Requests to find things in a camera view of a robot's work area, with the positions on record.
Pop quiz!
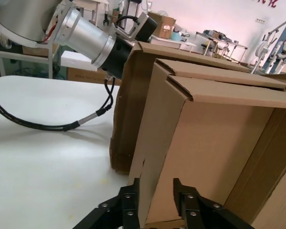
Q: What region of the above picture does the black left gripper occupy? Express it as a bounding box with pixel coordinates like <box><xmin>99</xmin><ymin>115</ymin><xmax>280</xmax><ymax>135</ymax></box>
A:
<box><xmin>97</xmin><ymin>37</ymin><xmax>134</xmax><ymax>80</ymax></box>

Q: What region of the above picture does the printed brown cardboard box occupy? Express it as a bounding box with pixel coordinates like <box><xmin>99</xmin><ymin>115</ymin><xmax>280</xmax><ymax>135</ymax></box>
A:
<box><xmin>66</xmin><ymin>66</ymin><xmax>122</xmax><ymax>84</ymax></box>

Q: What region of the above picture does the metal frame workbench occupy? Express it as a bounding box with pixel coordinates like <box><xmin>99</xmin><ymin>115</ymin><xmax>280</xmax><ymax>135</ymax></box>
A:
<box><xmin>195</xmin><ymin>30</ymin><xmax>249</xmax><ymax>65</ymax></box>

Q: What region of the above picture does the white styrofoam block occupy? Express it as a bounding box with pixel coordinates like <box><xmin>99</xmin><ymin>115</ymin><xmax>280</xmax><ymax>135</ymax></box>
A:
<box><xmin>60</xmin><ymin>50</ymin><xmax>99</xmax><ymax>72</ymax></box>

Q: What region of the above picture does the black cable with silver sleeve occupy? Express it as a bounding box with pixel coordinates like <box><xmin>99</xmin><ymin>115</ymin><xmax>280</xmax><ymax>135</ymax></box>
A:
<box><xmin>0</xmin><ymin>75</ymin><xmax>116</xmax><ymax>133</ymax></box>

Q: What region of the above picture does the large brown cardboard box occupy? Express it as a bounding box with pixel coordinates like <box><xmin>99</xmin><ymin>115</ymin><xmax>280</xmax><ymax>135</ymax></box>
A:
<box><xmin>109</xmin><ymin>41</ymin><xmax>251</xmax><ymax>173</ymax></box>

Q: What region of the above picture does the white round fan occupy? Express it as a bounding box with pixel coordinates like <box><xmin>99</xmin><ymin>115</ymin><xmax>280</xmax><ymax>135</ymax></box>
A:
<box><xmin>255</xmin><ymin>35</ymin><xmax>269</xmax><ymax>59</ymax></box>

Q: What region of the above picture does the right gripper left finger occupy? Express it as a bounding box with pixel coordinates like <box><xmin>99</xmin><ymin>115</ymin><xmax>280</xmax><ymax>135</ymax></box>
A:
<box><xmin>73</xmin><ymin>177</ymin><xmax>140</xmax><ymax>229</ymax></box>

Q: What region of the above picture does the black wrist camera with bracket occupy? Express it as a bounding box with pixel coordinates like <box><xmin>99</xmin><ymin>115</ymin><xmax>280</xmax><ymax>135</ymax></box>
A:
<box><xmin>113</xmin><ymin>13</ymin><xmax>158</xmax><ymax>43</ymax></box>

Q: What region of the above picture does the flat brown cardboard box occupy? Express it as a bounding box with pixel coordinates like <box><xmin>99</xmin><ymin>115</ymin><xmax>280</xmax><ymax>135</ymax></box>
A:
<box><xmin>22</xmin><ymin>44</ymin><xmax>58</xmax><ymax>57</ymax></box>

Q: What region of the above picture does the white frame table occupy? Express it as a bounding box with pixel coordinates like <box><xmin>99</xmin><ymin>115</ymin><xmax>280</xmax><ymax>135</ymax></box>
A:
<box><xmin>0</xmin><ymin>49</ymin><xmax>61</xmax><ymax>79</ymax></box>

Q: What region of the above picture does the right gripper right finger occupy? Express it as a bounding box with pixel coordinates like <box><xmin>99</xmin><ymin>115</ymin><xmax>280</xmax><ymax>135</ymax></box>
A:
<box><xmin>173</xmin><ymin>177</ymin><xmax>253</xmax><ymax>229</ymax></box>

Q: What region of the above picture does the open cardboard box red label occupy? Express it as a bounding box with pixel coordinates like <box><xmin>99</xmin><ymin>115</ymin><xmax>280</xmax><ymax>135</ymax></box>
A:
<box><xmin>146</xmin><ymin>10</ymin><xmax>177</xmax><ymax>39</ymax></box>

